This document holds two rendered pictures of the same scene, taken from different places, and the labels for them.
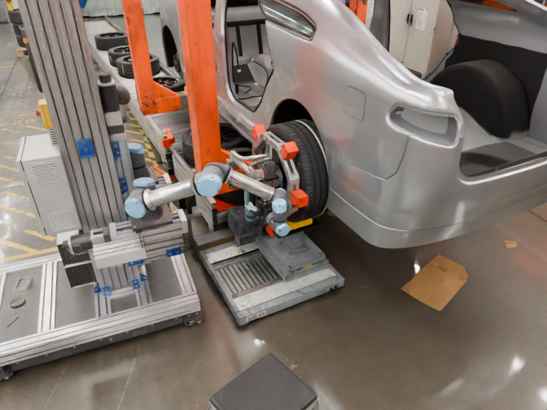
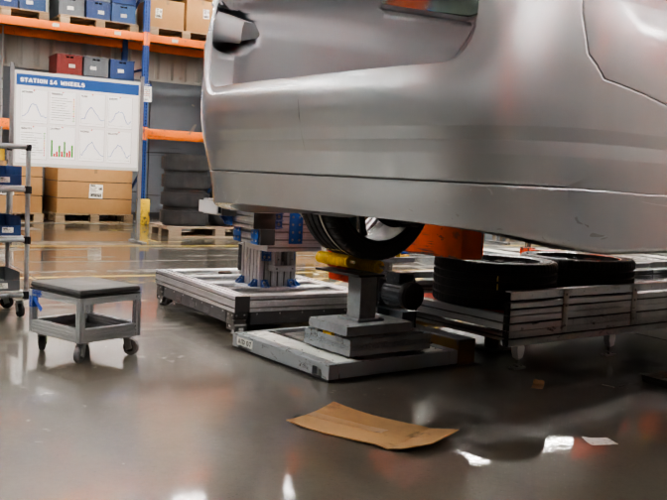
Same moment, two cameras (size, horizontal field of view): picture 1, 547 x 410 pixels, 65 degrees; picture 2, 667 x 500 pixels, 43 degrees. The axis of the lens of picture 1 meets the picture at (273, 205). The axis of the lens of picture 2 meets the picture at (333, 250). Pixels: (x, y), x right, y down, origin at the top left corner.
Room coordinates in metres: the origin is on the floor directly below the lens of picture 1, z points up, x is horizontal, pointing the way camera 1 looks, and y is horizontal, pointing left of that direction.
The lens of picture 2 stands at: (1.71, -4.16, 0.91)
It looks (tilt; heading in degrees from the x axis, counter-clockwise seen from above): 5 degrees down; 80
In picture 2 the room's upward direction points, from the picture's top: 3 degrees clockwise
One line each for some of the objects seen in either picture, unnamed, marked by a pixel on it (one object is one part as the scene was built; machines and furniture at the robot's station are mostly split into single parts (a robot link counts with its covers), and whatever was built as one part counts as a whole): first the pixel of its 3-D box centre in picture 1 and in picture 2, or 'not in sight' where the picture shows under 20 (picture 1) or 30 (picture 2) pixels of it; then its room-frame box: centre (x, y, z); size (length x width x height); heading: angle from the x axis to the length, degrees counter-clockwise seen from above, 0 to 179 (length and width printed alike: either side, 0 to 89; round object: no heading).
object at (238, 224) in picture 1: (255, 223); (397, 305); (2.80, 0.14, 0.26); 0.42 x 0.18 x 0.35; 118
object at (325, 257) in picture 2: (295, 224); (334, 259); (2.41, -0.15, 0.51); 0.29 x 0.06 x 0.06; 118
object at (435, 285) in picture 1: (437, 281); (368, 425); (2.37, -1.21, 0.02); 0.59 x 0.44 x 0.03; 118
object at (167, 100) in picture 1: (177, 93); not in sight; (4.71, 1.07, 0.69); 0.52 x 0.17 x 0.35; 118
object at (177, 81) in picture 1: (161, 90); not in sight; (5.78, 1.53, 0.39); 0.66 x 0.66 x 0.24
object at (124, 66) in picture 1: (138, 65); not in sight; (7.08, 2.18, 0.39); 0.66 x 0.66 x 0.24
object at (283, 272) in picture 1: (291, 251); (367, 337); (2.59, -0.13, 0.13); 0.50 x 0.36 x 0.10; 28
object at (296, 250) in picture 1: (294, 234); (361, 299); (2.55, -0.15, 0.32); 0.40 x 0.30 x 0.28; 28
